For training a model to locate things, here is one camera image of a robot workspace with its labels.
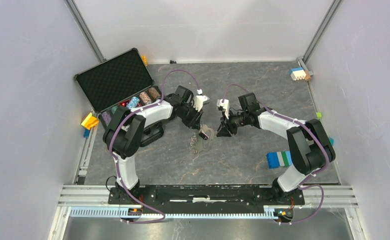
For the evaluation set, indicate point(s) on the small blue block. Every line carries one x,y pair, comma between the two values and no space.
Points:
86,133

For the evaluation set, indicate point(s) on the orange yellow block behind case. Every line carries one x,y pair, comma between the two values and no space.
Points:
144,60

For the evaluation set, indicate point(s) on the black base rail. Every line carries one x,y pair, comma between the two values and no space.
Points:
203,199

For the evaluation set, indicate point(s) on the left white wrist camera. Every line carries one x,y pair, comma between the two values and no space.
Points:
200,100

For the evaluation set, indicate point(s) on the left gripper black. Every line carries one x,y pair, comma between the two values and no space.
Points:
194,122

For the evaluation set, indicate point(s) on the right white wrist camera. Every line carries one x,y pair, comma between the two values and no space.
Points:
223,106

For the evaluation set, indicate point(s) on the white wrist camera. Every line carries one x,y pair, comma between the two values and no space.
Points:
223,106
200,100

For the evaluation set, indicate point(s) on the black poker chip case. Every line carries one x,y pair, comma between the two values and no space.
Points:
114,81

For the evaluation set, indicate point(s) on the blue white tan block stack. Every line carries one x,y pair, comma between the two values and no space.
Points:
300,74

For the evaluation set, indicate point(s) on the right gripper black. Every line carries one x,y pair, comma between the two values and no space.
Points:
224,130

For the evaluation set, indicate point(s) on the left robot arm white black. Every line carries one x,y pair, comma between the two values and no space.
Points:
131,128

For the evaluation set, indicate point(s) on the keys with black tag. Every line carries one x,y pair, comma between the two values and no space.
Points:
204,135

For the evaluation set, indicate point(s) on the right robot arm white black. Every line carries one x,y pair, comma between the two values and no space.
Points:
310,148

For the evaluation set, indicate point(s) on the blue green white block stack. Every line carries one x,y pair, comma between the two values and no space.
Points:
279,159

